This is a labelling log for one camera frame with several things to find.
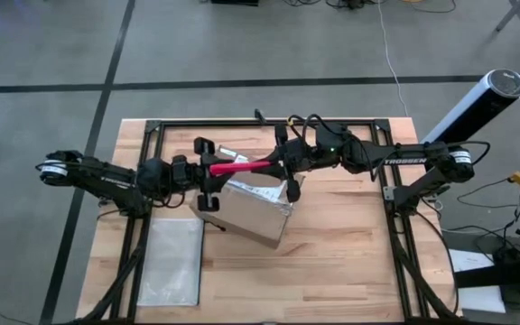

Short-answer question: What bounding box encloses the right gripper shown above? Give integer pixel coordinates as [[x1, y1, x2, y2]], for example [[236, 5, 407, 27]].
[[259, 124, 320, 203]]

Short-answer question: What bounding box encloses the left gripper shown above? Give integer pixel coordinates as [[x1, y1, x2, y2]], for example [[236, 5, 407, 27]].
[[186, 136, 237, 213]]

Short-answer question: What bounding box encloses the red utility knife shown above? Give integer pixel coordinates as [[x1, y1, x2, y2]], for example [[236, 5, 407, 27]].
[[209, 159, 274, 178]]

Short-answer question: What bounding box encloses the taped brown cardboard box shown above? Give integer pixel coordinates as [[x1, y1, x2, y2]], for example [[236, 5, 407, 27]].
[[189, 143, 307, 250]]

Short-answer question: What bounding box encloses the grey mesh zipper pouch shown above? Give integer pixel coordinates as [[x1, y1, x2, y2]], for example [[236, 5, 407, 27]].
[[136, 218, 227, 308]]

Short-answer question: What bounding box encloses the black floor device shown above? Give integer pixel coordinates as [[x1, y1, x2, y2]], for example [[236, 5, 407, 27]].
[[209, 0, 261, 7]]

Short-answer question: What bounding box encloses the black and white cylinder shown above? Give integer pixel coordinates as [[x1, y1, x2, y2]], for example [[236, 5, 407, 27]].
[[420, 68, 520, 145]]

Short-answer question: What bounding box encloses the white box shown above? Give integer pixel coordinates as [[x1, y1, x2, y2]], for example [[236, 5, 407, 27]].
[[448, 248, 507, 314]]

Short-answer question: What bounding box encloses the black metal beam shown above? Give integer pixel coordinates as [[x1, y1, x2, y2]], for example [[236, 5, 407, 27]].
[[452, 255, 520, 291]]

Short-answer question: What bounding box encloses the grey desk leg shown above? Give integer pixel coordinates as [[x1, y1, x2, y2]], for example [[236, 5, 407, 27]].
[[493, 0, 520, 33]]

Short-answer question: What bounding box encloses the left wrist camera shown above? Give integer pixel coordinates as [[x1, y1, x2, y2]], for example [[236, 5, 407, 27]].
[[171, 154, 190, 175]]

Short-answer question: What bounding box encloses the black aluminium rig frame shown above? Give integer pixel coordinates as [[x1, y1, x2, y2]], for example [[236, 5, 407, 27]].
[[108, 117, 429, 325]]

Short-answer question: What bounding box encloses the black cable bundle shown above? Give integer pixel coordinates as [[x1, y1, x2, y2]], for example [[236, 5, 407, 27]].
[[393, 243, 464, 325], [77, 216, 148, 325]]

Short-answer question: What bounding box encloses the white floor cable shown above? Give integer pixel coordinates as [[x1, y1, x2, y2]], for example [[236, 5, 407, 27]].
[[376, 0, 411, 118]]

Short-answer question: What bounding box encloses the thin black cable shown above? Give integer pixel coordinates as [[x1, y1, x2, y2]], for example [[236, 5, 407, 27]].
[[415, 208, 460, 315]]

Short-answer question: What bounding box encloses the black cable tangle with adapter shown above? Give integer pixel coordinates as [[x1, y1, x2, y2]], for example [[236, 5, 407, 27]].
[[440, 166, 520, 272]]

